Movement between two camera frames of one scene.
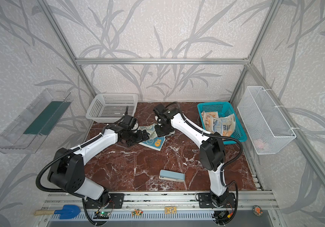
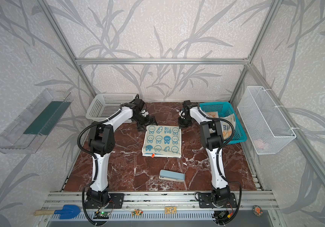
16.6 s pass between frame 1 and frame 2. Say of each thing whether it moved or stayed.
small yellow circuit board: stayed
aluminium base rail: stayed
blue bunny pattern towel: moved
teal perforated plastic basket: stayed
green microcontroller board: stayed
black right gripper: moved
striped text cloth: stayed
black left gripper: moved
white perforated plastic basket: stayed
